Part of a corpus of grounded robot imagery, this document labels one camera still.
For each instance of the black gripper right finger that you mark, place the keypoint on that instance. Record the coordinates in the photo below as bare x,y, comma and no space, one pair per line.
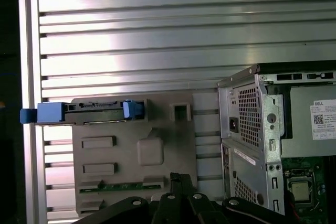
197,208

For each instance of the green motherboard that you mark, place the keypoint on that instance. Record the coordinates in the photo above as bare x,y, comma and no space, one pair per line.
323,176

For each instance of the hard disk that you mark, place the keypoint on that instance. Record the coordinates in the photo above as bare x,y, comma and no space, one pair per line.
52,112

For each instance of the black open PC case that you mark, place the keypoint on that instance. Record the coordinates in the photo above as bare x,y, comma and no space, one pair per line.
273,134

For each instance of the grey power supply unit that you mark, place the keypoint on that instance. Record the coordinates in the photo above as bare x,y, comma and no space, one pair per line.
299,119

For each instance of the grey parts rack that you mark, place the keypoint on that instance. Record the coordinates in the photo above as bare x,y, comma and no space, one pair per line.
126,150

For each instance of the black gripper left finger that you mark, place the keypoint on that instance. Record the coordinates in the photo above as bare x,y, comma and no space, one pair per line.
168,208

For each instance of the CPU socket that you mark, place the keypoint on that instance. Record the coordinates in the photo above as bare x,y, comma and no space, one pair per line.
288,192

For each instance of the silver CPU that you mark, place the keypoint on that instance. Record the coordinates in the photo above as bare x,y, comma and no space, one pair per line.
300,191

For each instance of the green RAM stick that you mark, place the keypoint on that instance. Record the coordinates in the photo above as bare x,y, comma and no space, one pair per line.
118,186

